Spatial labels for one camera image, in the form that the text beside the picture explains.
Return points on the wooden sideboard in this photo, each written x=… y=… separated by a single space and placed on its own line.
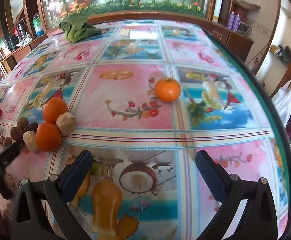
x=23 y=52

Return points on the green plastic bottle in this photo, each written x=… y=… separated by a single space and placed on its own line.
x=38 y=23

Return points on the orange mandarin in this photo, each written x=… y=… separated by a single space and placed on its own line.
x=48 y=136
x=168 y=89
x=55 y=110

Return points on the white plastic bag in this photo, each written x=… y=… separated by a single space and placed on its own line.
x=284 y=102

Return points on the black coffee machine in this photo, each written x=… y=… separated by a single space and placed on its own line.
x=23 y=31

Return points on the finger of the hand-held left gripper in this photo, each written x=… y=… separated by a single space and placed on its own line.
x=9 y=153

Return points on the small beige block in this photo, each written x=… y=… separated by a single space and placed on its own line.
x=125 y=32

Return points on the dark red date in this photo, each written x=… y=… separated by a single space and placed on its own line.
x=31 y=127

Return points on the black shoe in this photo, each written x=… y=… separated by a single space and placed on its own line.
x=285 y=53

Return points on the reddish brown date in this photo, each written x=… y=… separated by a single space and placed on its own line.
x=16 y=134

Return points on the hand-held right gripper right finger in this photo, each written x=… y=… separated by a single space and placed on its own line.
x=208 y=172

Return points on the beige ginger chunk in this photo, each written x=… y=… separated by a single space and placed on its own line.
x=66 y=123
x=30 y=142

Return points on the green leafy vegetable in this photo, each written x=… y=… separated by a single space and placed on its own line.
x=78 y=28

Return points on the fruit printed tablecloth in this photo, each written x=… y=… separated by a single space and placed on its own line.
x=135 y=105

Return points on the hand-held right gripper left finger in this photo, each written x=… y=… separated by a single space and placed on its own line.
x=78 y=175

